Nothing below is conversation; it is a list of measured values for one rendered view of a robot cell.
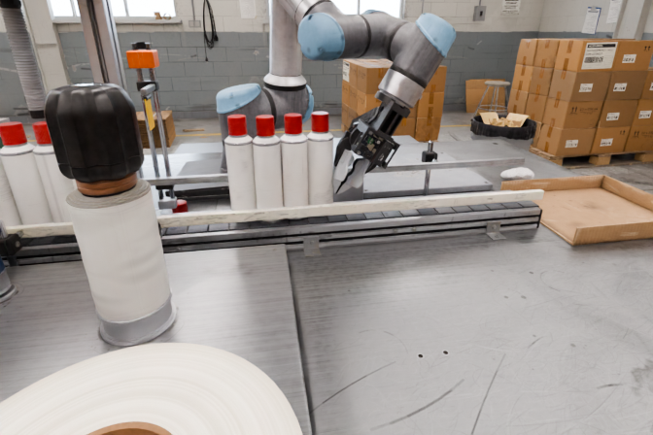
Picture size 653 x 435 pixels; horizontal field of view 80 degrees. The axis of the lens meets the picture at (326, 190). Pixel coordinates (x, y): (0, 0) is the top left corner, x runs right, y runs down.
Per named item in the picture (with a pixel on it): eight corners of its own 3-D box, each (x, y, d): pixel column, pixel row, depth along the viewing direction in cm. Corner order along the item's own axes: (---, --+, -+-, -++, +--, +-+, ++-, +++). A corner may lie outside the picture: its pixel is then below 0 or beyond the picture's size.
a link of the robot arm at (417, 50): (430, 24, 74) (466, 39, 69) (399, 77, 77) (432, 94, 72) (411, 4, 68) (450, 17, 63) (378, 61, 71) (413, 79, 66)
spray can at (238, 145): (230, 223, 76) (220, 118, 68) (233, 212, 81) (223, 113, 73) (257, 222, 76) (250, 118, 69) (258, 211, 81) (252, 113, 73)
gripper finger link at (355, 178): (340, 202, 75) (364, 160, 72) (334, 190, 80) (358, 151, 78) (354, 208, 76) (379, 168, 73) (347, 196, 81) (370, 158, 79)
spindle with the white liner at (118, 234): (89, 351, 46) (11, 91, 34) (114, 302, 54) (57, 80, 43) (169, 342, 47) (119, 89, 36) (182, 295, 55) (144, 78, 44)
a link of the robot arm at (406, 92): (384, 66, 73) (417, 87, 76) (371, 88, 75) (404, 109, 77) (396, 70, 67) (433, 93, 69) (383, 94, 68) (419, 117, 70)
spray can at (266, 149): (257, 225, 75) (250, 119, 68) (257, 214, 80) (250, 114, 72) (285, 222, 76) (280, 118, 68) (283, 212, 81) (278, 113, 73)
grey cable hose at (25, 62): (25, 119, 72) (-12, -7, 64) (35, 116, 75) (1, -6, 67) (47, 118, 73) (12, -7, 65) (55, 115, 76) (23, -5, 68)
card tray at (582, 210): (572, 246, 78) (577, 227, 76) (498, 195, 102) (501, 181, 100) (699, 233, 83) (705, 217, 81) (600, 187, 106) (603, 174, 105)
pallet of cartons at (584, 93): (548, 171, 364) (578, 40, 321) (496, 147, 441) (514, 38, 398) (656, 164, 385) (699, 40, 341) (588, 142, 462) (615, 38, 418)
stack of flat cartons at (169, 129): (108, 150, 426) (101, 121, 414) (120, 138, 475) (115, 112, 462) (170, 147, 439) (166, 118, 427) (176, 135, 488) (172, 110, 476)
